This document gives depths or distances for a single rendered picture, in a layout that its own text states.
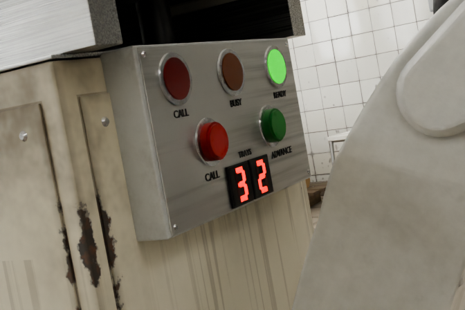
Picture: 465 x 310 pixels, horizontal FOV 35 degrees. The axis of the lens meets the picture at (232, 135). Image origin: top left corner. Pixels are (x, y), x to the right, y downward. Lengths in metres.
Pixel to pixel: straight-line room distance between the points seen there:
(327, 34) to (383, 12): 0.42
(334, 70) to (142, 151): 4.47
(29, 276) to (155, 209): 0.10
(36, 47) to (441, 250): 0.31
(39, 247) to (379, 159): 0.24
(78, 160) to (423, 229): 0.24
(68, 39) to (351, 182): 0.22
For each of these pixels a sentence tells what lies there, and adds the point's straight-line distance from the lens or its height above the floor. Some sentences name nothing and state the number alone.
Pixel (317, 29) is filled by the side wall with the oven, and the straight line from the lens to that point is 5.02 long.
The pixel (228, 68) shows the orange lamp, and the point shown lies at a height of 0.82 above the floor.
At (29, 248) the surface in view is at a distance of 0.54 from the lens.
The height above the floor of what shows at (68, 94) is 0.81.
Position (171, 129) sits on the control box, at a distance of 0.53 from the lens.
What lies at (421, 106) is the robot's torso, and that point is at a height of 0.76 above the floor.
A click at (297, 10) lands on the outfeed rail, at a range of 0.74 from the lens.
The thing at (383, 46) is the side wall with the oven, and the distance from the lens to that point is 4.81.
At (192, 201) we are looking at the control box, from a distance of 0.54.
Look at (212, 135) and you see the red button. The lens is 0.56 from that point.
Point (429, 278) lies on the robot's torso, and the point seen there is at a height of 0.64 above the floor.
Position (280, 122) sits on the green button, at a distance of 0.65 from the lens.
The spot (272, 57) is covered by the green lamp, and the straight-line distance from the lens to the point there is 0.67.
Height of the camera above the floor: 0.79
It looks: 3 degrees down
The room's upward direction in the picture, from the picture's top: 10 degrees counter-clockwise
